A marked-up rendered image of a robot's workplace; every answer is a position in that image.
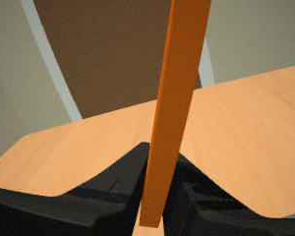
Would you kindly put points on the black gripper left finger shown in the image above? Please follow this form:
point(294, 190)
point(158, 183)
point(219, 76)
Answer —
point(106, 205)

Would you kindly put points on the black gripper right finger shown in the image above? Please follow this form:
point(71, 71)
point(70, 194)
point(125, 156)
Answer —
point(196, 206)

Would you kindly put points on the orange bar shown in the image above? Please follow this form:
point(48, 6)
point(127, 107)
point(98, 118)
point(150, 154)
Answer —
point(184, 46)

